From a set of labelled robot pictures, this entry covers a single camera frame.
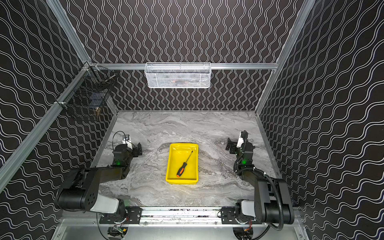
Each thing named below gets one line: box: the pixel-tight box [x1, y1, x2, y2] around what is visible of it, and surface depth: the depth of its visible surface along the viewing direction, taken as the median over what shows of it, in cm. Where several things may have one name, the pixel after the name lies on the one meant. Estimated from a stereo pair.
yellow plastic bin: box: [165, 143, 199, 185], surface depth 92 cm
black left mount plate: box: [99, 206, 142, 224], surface depth 75 cm
